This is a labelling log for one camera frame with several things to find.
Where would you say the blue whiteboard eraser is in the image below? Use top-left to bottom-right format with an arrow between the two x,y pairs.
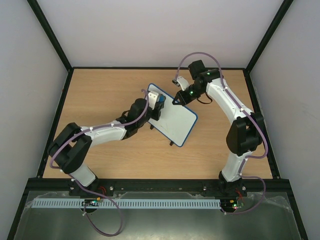
158,94 -> 166,104

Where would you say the small blue-framed whiteboard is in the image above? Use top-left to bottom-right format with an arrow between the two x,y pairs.
147,83 -> 198,147

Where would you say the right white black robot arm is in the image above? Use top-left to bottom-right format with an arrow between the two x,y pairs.
172,60 -> 266,197

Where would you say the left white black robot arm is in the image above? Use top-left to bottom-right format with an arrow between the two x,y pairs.
47,96 -> 166,193

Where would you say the left controller circuit board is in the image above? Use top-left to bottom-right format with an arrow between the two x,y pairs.
81,198 -> 104,207

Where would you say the controller circuit board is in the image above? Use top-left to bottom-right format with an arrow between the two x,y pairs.
220,199 -> 245,212
81,198 -> 104,207

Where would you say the right controller circuit board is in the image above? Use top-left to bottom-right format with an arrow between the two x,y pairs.
220,199 -> 245,212

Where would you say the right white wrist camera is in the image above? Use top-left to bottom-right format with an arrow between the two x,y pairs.
172,76 -> 190,91

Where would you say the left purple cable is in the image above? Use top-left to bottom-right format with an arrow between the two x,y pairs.
49,88 -> 151,237

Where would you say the left black frame post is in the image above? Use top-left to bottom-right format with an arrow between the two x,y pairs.
27,0 -> 73,72

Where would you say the black frame post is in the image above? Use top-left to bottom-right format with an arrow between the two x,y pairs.
245,0 -> 294,74
27,0 -> 73,72

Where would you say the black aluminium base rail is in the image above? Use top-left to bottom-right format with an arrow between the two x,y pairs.
25,177 -> 292,198

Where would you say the right black frame post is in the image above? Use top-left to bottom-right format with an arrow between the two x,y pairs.
245,0 -> 294,74

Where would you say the light blue slotted cable duct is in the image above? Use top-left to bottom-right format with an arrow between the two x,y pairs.
31,198 -> 221,210

